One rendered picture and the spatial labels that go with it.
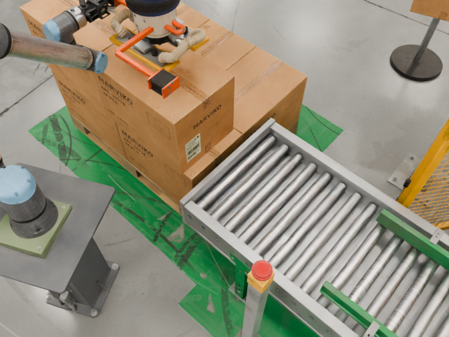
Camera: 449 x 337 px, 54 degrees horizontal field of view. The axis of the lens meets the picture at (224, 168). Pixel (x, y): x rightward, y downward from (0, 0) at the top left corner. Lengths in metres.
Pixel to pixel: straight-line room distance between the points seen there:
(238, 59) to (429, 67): 1.66
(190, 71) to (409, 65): 2.11
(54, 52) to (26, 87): 1.96
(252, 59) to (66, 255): 1.61
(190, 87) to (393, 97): 1.89
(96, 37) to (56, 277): 1.21
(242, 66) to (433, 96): 1.57
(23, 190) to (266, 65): 1.63
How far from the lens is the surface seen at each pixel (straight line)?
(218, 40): 2.96
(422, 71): 3.81
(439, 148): 2.00
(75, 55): 1.87
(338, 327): 1.96
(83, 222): 1.98
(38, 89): 3.67
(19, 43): 1.66
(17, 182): 1.81
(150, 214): 2.80
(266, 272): 1.50
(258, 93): 2.62
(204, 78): 2.13
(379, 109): 3.46
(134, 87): 2.13
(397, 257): 2.26
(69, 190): 2.09
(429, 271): 2.22
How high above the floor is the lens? 2.43
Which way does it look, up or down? 56 degrees down
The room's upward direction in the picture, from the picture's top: straight up
